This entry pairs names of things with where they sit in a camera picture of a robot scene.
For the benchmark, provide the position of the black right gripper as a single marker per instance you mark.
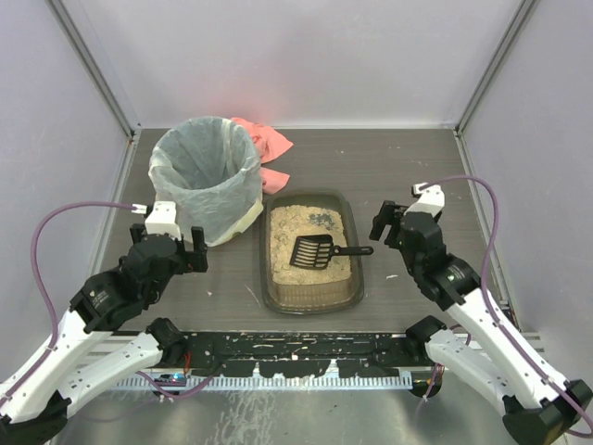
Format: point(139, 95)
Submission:
point(395, 222)

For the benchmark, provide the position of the aluminium frame post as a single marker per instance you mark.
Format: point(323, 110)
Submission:
point(519, 20)
point(83, 52)

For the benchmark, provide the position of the right aluminium frame post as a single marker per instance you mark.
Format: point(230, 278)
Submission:
point(519, 20)

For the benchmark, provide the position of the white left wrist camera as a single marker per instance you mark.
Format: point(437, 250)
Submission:
point(162, 220)

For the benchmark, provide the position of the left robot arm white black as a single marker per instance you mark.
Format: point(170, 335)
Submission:
point(40, 398)

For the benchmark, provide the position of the left aluminium frame post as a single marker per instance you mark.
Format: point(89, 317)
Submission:
point(83, 52)

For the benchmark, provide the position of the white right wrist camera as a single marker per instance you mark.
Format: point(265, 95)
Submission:
point(430, 199)

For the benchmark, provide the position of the black litter scoop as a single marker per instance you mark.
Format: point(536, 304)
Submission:
point(314, 252)

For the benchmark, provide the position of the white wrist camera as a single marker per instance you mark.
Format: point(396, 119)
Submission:
point(430, 199)
point(162, 220)

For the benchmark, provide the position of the dark translucent litter box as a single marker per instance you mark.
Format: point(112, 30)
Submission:
point(291, 290)

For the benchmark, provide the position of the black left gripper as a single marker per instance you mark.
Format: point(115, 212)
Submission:
point(186, 259)

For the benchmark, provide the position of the white slotted cable duct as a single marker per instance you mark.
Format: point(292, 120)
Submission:
point(330, 381)

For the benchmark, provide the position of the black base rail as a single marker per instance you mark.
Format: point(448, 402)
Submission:
point(296, 355)

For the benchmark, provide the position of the trash bin with white liner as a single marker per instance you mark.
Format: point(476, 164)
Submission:
point(210, 168)

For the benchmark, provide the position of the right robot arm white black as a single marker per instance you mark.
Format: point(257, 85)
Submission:
point(537, 403)

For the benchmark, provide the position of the pink cloth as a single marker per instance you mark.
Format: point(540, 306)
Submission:
point(271, 145)

